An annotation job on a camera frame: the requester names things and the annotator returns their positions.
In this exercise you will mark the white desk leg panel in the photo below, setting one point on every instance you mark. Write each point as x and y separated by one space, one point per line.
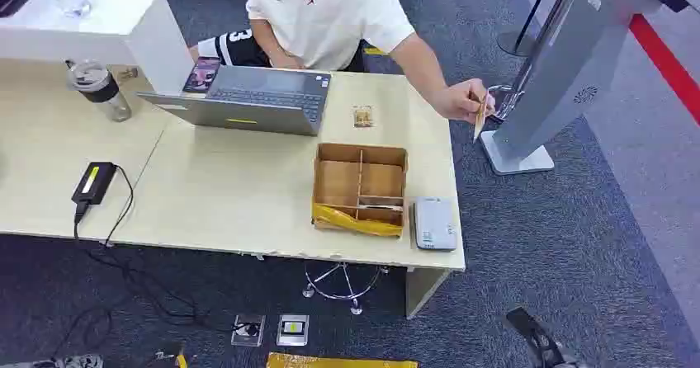
424 292

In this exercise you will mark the clear tumbler with black band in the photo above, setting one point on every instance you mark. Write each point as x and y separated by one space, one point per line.
101 89

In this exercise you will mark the wooden divided card box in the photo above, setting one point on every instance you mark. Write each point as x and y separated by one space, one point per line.
358 182

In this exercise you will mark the person in white shirt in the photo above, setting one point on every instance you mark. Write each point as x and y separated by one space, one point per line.
322 15

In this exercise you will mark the smartphone with dark screen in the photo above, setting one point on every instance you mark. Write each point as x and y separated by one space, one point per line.
202 74

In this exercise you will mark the white card reader device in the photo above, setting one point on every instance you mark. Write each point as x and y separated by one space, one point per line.
435 224

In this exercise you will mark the tan printed card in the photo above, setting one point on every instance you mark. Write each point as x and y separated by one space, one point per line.
363 117

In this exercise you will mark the floor socket with metal lid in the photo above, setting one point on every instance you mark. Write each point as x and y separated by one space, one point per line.
292 330

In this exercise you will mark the card in wooden box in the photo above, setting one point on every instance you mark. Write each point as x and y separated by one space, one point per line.
380 207

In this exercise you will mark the floor socket with black plug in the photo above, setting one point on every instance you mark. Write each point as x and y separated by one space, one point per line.
249 330

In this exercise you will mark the white desk riser shelf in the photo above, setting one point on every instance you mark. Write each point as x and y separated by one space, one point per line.
104 26

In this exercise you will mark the grey laptop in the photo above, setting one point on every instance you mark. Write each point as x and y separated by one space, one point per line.
262 100

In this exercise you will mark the white power strip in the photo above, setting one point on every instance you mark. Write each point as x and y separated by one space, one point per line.
68 362

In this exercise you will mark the yellow flat package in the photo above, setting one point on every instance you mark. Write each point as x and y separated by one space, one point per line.
339 361

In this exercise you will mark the black stanchion post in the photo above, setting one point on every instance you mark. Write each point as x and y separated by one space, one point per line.
517 42

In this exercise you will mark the person's left hand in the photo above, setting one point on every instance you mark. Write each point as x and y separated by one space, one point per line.
462 100

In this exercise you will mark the grey kiosk stand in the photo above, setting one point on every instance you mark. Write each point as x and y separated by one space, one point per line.
563 65

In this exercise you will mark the chrome stool base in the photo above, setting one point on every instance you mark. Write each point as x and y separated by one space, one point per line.
342 286

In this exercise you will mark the yellow tape strip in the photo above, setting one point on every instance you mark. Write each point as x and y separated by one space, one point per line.
352 222

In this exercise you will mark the black power adapter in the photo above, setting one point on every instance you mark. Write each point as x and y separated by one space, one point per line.
94 183

